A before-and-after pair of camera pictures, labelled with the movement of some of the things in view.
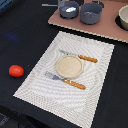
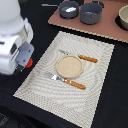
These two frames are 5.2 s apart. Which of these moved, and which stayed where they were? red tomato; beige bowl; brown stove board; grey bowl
Moved: red tomato
Stayed: brown stove board; beige bowl; grey bowl
